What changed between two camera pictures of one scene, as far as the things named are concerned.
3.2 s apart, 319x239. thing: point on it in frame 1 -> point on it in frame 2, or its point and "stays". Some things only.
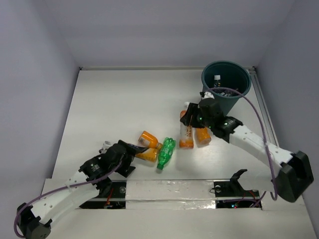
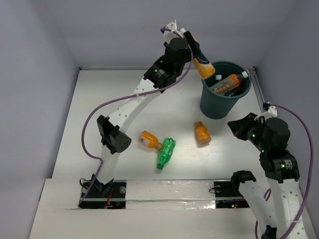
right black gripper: (193, 108) -> (238, 127)
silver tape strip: (170, 194) stays
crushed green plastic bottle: (166, 152) stays
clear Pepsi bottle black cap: (222, 93) -> (233, 91)
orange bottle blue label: (150, 154) -> (204, 68)
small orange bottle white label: (147, 140) stays
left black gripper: (126, 154) -> (189, 36)
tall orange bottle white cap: (186, 141) -> (234, 81)
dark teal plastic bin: (227, 74) stays
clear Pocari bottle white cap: (217, 83) stays
